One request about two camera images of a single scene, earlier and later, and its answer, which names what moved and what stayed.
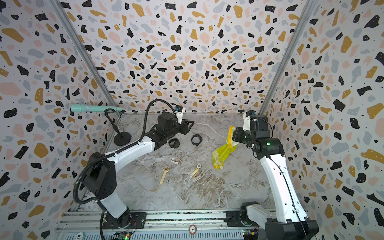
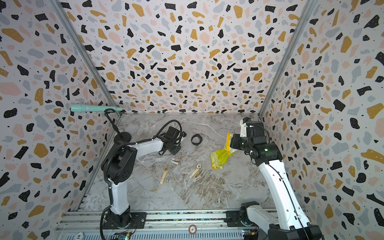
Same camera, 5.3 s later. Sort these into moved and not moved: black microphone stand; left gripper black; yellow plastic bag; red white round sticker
Moved: left gripper black; yellow plastic bag
Not moved: black microphone stand; red white round sticker
